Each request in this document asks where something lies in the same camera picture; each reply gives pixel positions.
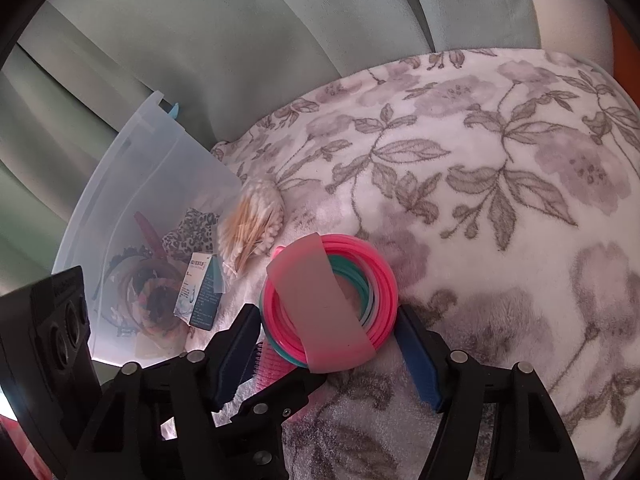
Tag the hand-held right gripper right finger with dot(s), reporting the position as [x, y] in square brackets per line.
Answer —
[422, 360]

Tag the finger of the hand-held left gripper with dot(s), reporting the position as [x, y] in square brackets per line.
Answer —
[280, 400]

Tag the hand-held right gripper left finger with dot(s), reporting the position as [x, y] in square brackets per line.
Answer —
[240, 355]

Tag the white blue medicine box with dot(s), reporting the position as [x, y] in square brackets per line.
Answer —
[200, 295]

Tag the leopard print scrunchie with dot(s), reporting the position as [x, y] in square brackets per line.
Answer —
[187, 240]

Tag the cotton swab pack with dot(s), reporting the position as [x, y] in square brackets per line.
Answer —
[250, 225]

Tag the black toothed headband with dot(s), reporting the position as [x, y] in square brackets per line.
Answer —
[127, 251]

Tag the red hair claw clip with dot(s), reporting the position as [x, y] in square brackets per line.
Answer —
[147, 230]

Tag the clear plastic storage container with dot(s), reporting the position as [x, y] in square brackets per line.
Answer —
[130, 170]

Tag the grey floral fleece blanket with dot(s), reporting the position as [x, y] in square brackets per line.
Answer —
[475, 210]

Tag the pale green curtain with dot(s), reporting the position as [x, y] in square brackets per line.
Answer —
[250, 35]

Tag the wooden headboard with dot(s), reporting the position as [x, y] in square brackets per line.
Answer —
[625, 40]

